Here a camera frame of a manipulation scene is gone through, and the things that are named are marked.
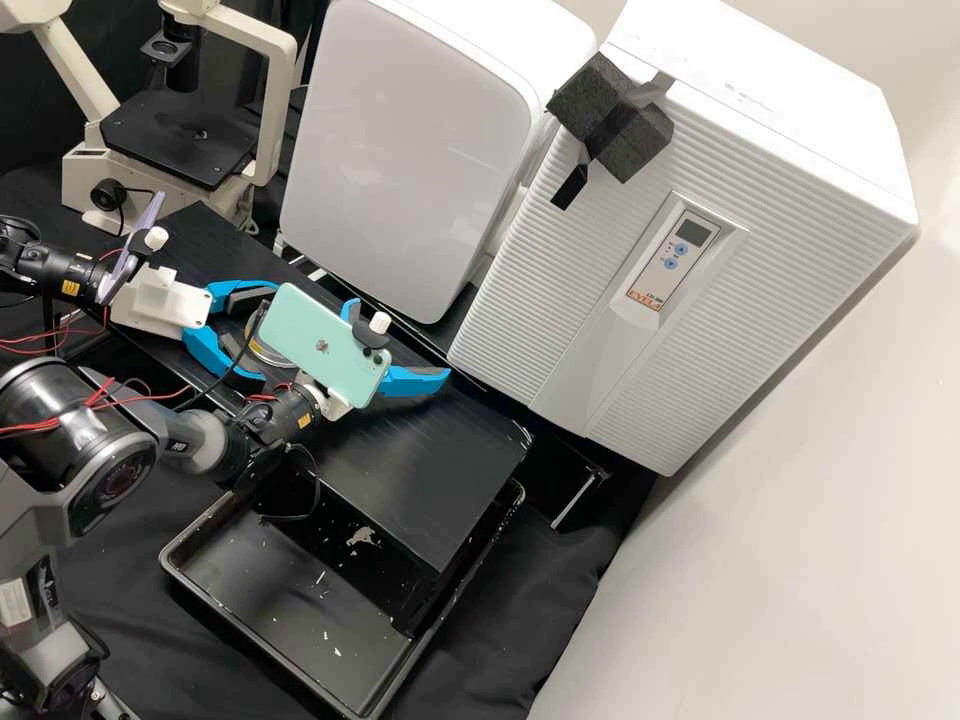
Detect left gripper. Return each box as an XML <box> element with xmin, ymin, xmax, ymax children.
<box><xmin>112</xmin><ymin>278</ymin><xmax>283</xmax><ymax>385</ymax></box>

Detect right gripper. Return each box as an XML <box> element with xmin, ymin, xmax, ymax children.
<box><xmin>313</xmin><ymin>298</ymin><xmax>453</xmax><ymax>418</ymax></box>

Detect petri dish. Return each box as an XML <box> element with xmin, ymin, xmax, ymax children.
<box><xmin>243</xmin><ymin>299</ymin><xmax>301</xmax><ymax>374</ymax></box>

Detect cream microscope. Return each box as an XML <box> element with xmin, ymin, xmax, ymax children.
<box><xmin>0</xmin><ymin>0</ymin><xmax>301</xmax><ymax>235</ymax></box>

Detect black platform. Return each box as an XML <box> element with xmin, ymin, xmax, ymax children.
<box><xmin>112</xmin><ymin>202</ymin><xmax>535</xmax><ymax>628</ymax></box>
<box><xmin>521</xmin><ymin>421</ymin><xmax>655</xmax><ymax>535</ymax></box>

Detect white box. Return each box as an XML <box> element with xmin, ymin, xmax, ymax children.
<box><xmin>278</xmin><ymin>0</ymin><xmax>599</xmax><ymax>325</ymax></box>

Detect black tray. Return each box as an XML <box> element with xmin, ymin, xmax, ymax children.
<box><xmin>157</xmin><ymin>479</ymin><xmax>528</xmax><ymax>718</ymax></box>

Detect incubator door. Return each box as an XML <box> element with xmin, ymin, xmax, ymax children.
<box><xmin>448</xmin><ymin>52</ymin><xmax>920</xmax><ymax>479</ymax></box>

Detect white incubator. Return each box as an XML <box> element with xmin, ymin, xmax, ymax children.
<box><xmin>596</xmin><ymin>0</ymin><xmax>920</xmax><ymax>226</ymax></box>

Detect right wrist camera phone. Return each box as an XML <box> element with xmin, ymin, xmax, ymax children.
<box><xmin>258</xmin><ymin>281</ymin><xmax>395</xmax><ymax>414</ymax></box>

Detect wrist camera phone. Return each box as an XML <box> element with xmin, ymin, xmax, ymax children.
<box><xmin>97</xmin><ymin>191</ymin><xmax>179</xmax><ymax>307</ymax></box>
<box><xmin>258</xmin><ymin>281</ymin><xmax>395</xmax><ymax>414</ymax></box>

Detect black cable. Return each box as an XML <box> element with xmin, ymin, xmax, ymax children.
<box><xmin>228</xmin><ymin>442</ymin><xmax>324</xmax><ymax>524</ymax></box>
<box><xmin>176</xmin><ymin>352</ymin><xmax>264</xmax><ymax>414</ymax></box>

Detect white rack frame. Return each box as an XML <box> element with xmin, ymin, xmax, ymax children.
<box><xmin>271</xmin><ymin>228</ymin><xmax>331</xmax><ymax>283</ymax></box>

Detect left wrist camera phone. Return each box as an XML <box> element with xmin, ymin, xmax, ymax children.
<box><xmin>97</xmin><ymin>191</ymin><xmax>179</xmax><ymax>307</ymax></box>

